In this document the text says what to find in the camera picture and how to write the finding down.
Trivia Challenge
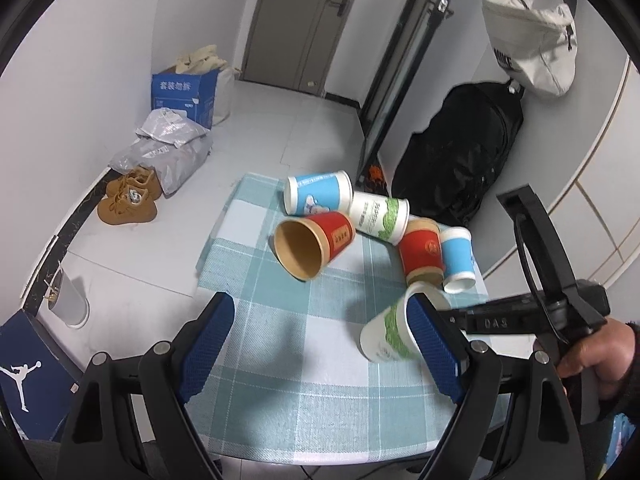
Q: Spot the teal plaid tablecloth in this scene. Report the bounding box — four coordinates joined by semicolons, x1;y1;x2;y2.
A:
196;172;538;463

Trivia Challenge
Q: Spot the black backpack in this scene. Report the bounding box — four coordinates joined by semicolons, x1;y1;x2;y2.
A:
391;81;525;227

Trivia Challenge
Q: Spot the blue white paper cup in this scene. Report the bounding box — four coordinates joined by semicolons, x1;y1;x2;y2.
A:
284;170;354;217
439;226;476;295

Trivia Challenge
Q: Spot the grey plastic mailer bag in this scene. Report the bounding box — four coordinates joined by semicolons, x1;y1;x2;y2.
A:
109;130;215;195

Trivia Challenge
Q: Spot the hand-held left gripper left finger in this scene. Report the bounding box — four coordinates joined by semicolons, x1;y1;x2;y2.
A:
57;291;236;480

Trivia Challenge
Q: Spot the brown shoe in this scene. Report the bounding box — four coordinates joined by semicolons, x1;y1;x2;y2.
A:
97;191;158;226
106;167;163;201

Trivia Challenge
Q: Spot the red paper cup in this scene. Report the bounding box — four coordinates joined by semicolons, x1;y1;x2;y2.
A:
398;216;445;288
274;211;357;282

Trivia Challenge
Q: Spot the blue cardboard box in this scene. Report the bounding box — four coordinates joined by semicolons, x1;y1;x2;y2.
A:
151;65;221;129

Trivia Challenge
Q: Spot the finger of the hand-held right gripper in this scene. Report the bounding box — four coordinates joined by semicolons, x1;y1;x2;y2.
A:
440;296;546;336
496;185;576;313

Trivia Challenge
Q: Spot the white plastic bag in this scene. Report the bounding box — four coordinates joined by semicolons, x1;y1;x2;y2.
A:
215;65;243;126

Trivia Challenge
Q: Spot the white cabinet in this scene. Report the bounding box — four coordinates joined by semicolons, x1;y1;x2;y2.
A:
480;55;640;286

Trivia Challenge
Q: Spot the white duffel bag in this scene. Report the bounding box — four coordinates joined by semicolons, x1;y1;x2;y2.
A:
481;0;578;98

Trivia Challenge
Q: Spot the orange black small object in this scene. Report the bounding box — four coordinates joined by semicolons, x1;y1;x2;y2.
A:
356;162;391;196

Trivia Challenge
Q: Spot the grey door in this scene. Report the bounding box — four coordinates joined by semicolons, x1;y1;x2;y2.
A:
240;0;363;96

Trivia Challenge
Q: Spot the white green paper cup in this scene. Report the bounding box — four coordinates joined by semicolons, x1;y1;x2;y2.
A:
348;191;411;246
360;281;453;362

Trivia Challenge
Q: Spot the beige cloth bag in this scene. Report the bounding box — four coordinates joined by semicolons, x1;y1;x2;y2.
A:
175;45;228;75

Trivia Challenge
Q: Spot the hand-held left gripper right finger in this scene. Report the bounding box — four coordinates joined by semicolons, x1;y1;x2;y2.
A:
406;292;585;480

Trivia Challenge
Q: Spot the blue shoe box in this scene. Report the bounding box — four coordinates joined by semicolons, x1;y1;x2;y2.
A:
0;307;83;441

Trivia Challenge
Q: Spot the person's right hand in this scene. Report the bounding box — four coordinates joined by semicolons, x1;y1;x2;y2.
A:
534;320;640;402

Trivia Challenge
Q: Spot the black metal door frame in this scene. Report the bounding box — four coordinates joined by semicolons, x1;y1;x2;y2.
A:
357;0;463;171

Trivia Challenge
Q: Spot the white crumpled plastic package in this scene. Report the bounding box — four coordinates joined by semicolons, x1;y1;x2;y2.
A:
136;108;210;148

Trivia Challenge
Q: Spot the white cup on floor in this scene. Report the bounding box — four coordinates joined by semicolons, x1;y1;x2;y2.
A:
42;265;91;328

